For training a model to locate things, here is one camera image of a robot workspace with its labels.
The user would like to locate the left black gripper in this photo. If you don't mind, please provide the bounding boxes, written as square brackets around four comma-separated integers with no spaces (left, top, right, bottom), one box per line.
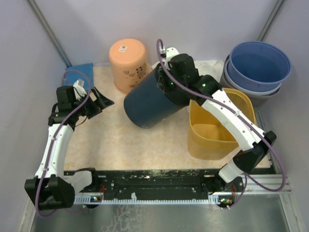
[72,87,114,119]

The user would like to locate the dark blue cylindrical bin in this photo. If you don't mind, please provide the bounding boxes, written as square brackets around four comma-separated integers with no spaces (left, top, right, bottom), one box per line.
[124,70,190,129]

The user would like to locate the orange cartoon plastic bucket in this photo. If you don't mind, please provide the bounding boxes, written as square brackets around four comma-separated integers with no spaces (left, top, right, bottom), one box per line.
[109,38,150,94]

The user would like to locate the yellow slotted plastic basket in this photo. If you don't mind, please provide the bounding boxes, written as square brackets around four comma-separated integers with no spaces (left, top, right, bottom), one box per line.
[187,88,256,160]

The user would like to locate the blue plastic bucket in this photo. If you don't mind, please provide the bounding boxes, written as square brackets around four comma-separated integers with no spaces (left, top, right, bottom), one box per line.
[227,41,292,92]

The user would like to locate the grey slotted plastic bin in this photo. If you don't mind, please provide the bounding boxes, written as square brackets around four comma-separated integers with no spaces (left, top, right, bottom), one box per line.
[220,55,281,108]

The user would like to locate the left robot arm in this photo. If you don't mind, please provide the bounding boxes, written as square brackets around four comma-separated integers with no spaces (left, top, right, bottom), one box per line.
[24,84,114,212]

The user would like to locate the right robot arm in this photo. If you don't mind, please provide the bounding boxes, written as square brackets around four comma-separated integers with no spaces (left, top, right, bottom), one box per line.
[156,52,277,191]

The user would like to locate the white crumpled cloth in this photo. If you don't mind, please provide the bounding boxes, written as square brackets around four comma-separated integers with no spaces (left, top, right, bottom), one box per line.
[152,59,225,80]

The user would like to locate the blue folded towel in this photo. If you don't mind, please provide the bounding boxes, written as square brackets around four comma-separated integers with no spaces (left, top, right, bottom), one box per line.
[64,63,94,88]

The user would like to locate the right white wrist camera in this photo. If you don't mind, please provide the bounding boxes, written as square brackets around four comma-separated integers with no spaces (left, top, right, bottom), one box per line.
[159,47,179,63]

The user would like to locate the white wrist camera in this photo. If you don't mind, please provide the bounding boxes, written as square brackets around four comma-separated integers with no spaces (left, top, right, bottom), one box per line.
[159,47,179,63]
[73,79,87,101]

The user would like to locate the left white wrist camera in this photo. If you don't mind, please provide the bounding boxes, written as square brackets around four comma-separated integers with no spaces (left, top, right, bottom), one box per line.
[73,79,87,101]

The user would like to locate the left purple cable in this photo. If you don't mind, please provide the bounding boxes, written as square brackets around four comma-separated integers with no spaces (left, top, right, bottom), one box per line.
[35,70,92,217]

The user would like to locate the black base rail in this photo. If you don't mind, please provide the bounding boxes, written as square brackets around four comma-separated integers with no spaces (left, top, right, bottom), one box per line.
[74,169,245,208]

